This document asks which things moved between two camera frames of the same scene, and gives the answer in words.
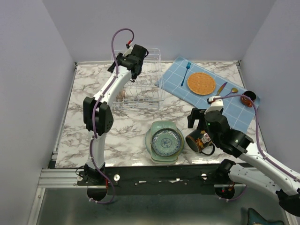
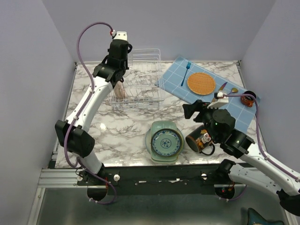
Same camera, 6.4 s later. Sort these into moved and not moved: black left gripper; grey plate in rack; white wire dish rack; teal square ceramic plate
Moved: black left gripper
Not moved: teal square ceramic plate; white wire dish rack; grey plate in rack
